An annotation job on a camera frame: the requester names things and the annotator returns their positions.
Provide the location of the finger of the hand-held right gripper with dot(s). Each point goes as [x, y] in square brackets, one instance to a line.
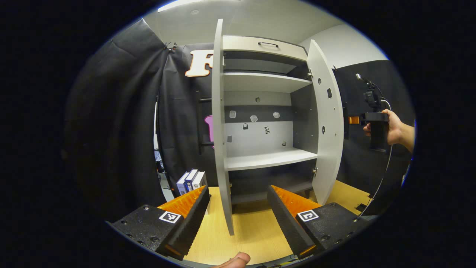
[354, 120]

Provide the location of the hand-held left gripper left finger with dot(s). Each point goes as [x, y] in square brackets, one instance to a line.
[191, 227]

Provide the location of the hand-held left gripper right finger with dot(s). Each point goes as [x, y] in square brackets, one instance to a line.
[284, 223]

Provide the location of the white cabinet door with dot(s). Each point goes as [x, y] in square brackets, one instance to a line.
[219, 149]
[331, 149]

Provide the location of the metal door hinge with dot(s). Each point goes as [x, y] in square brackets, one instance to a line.
[315, 172]
[309, 74]

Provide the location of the white and grey cabinet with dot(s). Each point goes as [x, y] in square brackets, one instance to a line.
[267, 158]

